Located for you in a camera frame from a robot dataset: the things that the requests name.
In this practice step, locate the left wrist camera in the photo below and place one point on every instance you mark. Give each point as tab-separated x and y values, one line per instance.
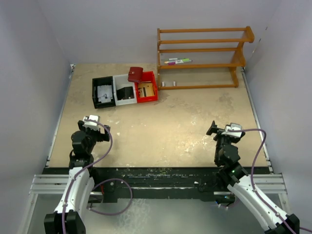
91	122

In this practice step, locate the black cards pile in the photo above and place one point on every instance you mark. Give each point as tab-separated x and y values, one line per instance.
125	93

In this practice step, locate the gold cards pile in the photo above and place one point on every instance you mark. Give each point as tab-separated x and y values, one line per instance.
145	90

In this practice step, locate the silver cards pile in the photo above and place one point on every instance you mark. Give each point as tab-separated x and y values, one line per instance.
104	93

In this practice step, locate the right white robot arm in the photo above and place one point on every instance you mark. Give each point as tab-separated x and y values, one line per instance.
239	182

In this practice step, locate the purple marker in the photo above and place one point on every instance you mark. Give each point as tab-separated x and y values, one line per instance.
180	62

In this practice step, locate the aluminium frame rail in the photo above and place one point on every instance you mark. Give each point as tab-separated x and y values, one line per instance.
56	184

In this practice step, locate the white plastic bin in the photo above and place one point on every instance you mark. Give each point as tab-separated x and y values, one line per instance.
120	81

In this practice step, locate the wooden rack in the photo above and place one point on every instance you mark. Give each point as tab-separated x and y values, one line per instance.
207	48

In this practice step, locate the red leather card holder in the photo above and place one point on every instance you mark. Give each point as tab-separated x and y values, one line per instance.
135	74

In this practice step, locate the red plastic bin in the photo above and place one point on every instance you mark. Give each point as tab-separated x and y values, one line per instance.
147	77

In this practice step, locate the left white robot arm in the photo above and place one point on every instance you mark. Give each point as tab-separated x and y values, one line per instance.
67	218

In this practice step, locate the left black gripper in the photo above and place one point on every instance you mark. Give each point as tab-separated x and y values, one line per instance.
101	136

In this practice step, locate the black plastic bin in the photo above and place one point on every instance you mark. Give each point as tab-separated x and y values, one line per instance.
98	82

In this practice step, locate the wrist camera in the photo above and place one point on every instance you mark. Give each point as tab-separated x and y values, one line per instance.
232	130
91	122

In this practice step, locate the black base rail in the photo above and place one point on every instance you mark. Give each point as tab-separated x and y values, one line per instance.
158	183

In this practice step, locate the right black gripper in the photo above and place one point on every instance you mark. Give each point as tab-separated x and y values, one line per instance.
218	131

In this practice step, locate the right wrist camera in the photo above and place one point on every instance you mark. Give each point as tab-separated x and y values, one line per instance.
232	130

